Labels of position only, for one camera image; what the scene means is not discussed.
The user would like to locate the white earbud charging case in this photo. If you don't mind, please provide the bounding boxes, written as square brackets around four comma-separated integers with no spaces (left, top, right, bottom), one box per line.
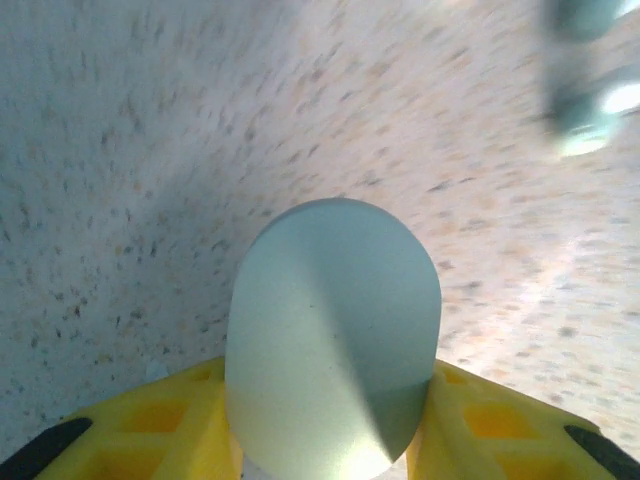
[224,197,443,480]

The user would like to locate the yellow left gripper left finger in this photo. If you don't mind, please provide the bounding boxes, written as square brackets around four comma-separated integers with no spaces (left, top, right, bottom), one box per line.
[9,357,246,480]

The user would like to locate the white wireless earbud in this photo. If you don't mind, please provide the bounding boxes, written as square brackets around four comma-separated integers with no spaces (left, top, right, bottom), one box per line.
[542,69,640,157]

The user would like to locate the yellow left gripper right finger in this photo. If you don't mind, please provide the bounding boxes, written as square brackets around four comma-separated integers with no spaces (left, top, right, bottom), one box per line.
[404,359,640,480]

